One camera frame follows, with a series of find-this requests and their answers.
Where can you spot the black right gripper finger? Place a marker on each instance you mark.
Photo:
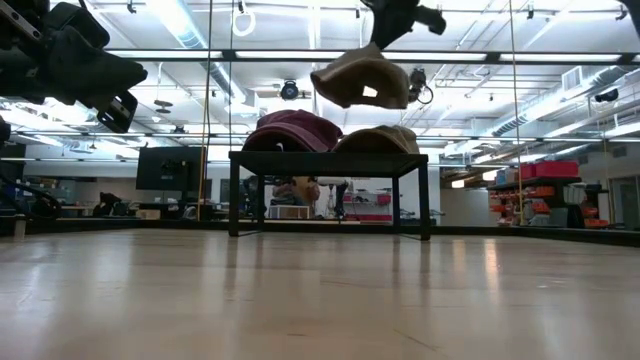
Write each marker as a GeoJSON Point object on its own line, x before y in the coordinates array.
{"type": "Point", "coordinates": [405, 20]}
{"type": "Point", "coordinates": [380, 20]}

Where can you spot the maroon baseball cap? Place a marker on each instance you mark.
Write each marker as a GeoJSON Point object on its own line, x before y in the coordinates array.
{"type": "Point", "coordinates": [310, 120]}
{"type": "Point", "coordinates": [280, 140]}

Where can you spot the small white block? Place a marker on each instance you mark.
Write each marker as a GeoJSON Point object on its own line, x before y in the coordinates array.
{"type": "Point", "coordinates": [20, 227]}

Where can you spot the black mesh rack table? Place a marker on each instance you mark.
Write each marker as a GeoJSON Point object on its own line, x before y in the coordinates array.
{"type": "Point", "coordinates": [325, 162]}

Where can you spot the olive khaki baseball cap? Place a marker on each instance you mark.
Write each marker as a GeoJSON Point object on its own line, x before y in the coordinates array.
{"type": "Point", "coordinates": [360, 75]}

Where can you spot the silver ceiling air duct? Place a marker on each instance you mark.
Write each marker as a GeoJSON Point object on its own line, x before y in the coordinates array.
{"type": "Point", "coordinates": [590, 82]}

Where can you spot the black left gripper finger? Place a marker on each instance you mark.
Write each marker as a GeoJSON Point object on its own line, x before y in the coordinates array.
{"type": "Point", "coordinates": [118, 115]}
{"type": "Point", "coordinates": [100, 75]}

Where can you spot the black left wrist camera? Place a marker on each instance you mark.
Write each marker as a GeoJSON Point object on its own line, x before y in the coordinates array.
{"type": "Point", "coordinates": [75, 25]}

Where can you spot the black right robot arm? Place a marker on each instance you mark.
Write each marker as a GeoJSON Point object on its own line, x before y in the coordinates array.
{"type": "Point", "coordinates": [632, 12]}

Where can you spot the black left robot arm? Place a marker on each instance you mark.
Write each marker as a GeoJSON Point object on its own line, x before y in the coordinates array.
{"type": "Point", "coordinates": [4, 132]}

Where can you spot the black aluminium table frame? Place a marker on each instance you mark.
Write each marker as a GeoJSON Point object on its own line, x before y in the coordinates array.
{"type": "Point", "coordinates": [150, 224]}

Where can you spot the light beige baseball cap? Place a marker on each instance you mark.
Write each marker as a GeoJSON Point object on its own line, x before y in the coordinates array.
{"type": "Point", "coordinates": [380, 140]}

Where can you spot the small shelf with red bins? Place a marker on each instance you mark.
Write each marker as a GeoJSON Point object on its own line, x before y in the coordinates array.
{"type": "Point", "coordinates": [382, 199]}

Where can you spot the black monitor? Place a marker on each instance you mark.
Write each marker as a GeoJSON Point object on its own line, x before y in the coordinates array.
{"type": "Point", "coordinates": [167, 167]}

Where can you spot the round black overhead camera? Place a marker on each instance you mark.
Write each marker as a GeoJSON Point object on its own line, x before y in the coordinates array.
{"type": "Point", "coordinates": [289, 90]}

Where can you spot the small black ceiling device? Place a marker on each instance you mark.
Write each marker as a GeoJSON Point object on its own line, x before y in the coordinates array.
{"type": "Point", "coordinates": [606, 95]}

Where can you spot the black frame LED light bar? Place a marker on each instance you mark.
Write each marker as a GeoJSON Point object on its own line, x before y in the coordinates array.
{"type": "Point", "coordinates": [500, 138]}
{"type": "Point", "coordinates": [450, 56]}

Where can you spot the black shelf with red bins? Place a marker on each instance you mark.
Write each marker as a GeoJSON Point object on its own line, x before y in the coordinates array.
{"type": "Point", "coordinates": [550, 170]}

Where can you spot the person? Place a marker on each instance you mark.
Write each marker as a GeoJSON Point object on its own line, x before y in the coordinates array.
{"type": "Point", "coordinates": [295, 190]}

